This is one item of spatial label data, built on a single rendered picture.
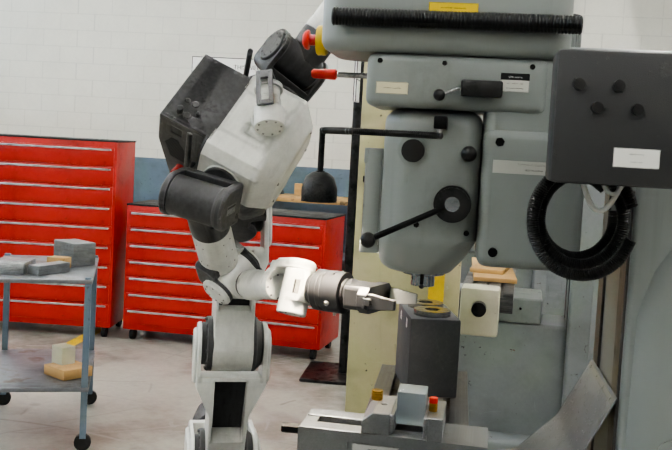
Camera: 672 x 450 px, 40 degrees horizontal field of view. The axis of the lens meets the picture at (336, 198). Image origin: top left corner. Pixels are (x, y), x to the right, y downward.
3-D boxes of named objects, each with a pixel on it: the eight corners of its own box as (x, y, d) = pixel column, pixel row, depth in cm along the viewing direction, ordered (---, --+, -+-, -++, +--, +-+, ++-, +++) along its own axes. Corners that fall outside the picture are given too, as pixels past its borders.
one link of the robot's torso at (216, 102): (140, 203, 226) (142, 124, 196) (210, 107, 244) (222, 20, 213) (246, 261, 224) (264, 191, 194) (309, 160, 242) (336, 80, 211)
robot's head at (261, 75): (258, 124, 202) (250, 104, 195) (257, 91, 206) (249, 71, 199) (286, 120, 201) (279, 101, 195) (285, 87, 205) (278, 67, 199)
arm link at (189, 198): (172, 233, 206) (161, 197, 195) (190, 202, 211) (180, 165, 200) (220, 248, 203) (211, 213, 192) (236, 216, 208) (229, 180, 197)
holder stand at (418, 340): (405, 396, 219) (411, 312, 218) (394, 372, 241) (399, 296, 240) (456, 398, 220) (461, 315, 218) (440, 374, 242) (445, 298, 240)
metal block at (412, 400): (395, 423, 170) (397, 391, 169) (399, 414, 176) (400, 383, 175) (424, 426, 169) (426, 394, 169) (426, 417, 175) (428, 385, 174)
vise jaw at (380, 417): (360, 432, 168) (361, 411, 167) (369, 413, 180) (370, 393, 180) (393, 436, 167) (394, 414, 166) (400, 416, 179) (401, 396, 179)
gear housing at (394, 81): (364, 105, 174) (367, 51, 173) (376, 110, 198) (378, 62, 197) (546, 114, 169) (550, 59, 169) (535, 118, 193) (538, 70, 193)
